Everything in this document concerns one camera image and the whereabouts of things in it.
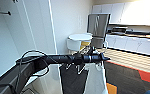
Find black hanger rail bracket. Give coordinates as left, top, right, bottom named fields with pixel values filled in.
left=0, top=10, right=12, bottom=16

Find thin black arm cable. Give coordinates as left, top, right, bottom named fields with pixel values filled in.
left=14, top=49, right=53, bottom=78

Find small black wardrobe fitting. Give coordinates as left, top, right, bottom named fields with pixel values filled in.
left=11, top=0, right=19, bottom=4

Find white lower kitchen cabinets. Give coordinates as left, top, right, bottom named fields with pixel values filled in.
left=105, top=32, right=150, bottom=58

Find white wardrobe door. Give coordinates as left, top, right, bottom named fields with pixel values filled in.
left=22, top=0, right=62, bottom=94

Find white kitchen cabinets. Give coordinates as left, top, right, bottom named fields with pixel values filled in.
left=105, top=32, right=150, bottom=58
left=91, top=2, right=150, bottom=25

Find small yellow seat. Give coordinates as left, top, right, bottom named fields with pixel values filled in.
left=80, top=40, right=92, bottom=51

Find white round laundry tub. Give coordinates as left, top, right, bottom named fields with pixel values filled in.
left=66, top=32, right=94, bottom=53

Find white drying rack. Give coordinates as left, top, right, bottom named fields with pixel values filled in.
left=64, top=49, right=92, bottom=76

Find dark countertop appliance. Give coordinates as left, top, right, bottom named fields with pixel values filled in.
left=111, top=25, right=128, bottom=35

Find white upper kitchen cabinets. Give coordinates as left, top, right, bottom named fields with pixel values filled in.
left=91, top=2, right=150, bottom=25

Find stainless steel refrigerator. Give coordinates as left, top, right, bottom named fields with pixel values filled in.
left=86, top=12, right=112, bottom=49

